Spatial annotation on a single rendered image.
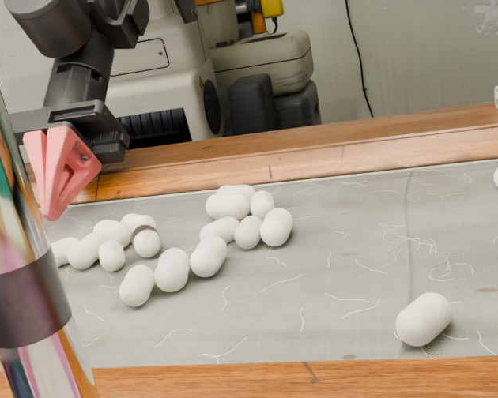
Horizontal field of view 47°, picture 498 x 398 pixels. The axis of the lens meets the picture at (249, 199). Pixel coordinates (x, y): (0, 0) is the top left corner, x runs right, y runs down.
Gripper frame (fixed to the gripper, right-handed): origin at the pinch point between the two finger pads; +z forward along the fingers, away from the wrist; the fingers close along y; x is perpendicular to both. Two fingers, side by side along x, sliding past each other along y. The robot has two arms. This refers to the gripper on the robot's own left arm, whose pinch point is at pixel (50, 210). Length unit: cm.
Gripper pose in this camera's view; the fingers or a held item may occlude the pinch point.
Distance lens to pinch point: 54.1
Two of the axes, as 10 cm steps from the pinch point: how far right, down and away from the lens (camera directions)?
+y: 9.7, -1.0, -2.4
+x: 2.6, 4.7, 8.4
